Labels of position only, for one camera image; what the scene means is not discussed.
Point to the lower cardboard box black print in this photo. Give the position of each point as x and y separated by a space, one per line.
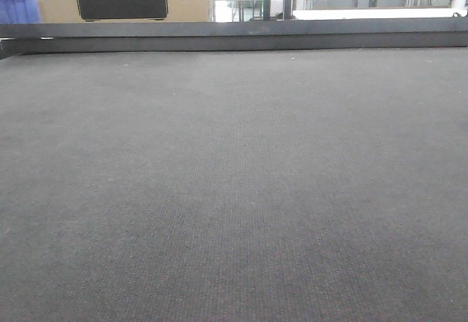
114 11

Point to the dark grey fabric mat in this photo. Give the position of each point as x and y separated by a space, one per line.
324 185

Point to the blue crate in background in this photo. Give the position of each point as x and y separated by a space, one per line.
19 12

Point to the black metal table rail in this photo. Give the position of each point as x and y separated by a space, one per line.
46 38

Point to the white background table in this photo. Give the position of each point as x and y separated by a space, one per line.
380 13

